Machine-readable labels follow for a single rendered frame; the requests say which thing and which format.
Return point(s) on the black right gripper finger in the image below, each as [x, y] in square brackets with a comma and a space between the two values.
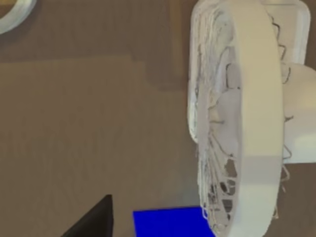
[96, 219]

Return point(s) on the white desk fan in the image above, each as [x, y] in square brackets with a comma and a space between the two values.
[256, 118]

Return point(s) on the white round rim object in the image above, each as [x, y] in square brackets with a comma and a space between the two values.
[14, 14]

